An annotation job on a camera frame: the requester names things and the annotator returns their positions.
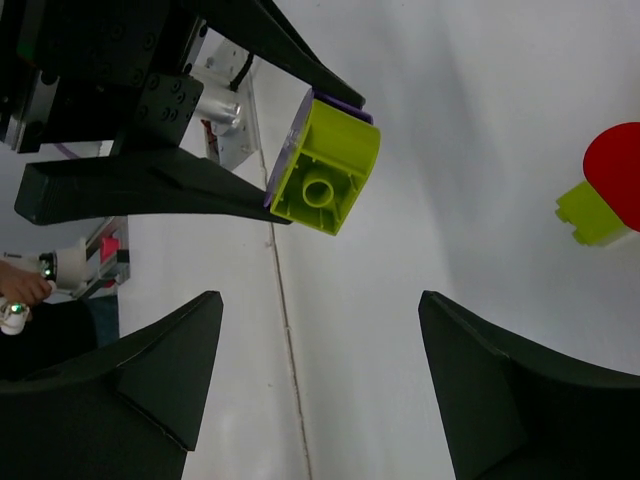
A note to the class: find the green red orange lego stack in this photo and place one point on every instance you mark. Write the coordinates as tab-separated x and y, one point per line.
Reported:
604	207

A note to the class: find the operator hand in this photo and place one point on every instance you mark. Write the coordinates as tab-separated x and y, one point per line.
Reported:
30	289

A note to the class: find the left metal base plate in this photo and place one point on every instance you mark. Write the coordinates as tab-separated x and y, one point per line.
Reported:
226	106

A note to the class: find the white teleoperation handle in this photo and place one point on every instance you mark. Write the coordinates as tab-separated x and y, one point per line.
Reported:
77	290

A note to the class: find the lime green lego brick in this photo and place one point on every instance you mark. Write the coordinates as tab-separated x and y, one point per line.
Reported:
328	170

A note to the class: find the purple round lego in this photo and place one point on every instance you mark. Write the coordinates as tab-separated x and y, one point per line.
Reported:
294	135

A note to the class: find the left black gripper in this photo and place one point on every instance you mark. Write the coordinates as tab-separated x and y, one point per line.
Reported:
79	71

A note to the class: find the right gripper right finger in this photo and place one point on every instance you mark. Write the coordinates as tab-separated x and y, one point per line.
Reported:
514	409

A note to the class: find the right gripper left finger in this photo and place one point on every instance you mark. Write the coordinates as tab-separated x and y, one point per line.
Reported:
130	410

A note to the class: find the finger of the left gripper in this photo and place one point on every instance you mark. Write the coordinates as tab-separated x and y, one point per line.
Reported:
262	29

